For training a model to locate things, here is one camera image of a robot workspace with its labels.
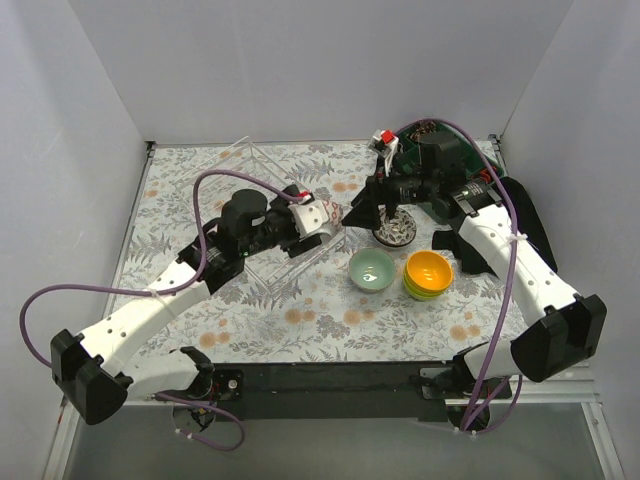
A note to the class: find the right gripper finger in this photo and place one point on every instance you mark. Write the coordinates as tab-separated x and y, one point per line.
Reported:
364	213
371	195

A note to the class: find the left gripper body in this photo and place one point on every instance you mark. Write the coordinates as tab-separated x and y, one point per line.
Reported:
298	245

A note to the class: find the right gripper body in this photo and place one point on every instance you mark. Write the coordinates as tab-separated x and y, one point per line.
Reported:
376	191

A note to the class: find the red diamond patterned bowl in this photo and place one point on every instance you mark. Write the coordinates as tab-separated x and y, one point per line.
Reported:
334	213

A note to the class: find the pink speckled bowl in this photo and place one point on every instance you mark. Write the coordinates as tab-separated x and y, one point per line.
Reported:
398	231

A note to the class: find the mint green floral bowl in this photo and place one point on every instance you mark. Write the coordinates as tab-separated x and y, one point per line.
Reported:
372	270

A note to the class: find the orange bowl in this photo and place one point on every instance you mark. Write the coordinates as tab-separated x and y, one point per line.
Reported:
429	271

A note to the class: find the white wire dish rack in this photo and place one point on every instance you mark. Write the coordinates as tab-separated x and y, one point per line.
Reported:
263	169

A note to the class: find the lime green bowl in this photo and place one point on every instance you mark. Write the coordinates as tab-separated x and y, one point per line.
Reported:
418	293

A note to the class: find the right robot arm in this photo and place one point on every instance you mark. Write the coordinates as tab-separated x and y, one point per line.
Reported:
563	326

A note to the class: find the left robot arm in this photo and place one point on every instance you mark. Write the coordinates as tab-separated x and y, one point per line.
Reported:
95	368

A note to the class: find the green compartment tray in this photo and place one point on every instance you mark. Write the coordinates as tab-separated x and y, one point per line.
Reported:
475	155

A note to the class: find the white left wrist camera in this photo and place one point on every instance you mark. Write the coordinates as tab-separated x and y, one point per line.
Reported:
313	218

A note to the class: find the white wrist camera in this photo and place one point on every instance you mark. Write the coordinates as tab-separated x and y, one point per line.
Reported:
385	144
313	218

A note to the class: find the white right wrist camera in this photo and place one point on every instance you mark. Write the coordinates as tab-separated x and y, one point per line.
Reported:
385	144

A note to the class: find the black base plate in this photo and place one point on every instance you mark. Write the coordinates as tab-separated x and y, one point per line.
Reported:
338	390

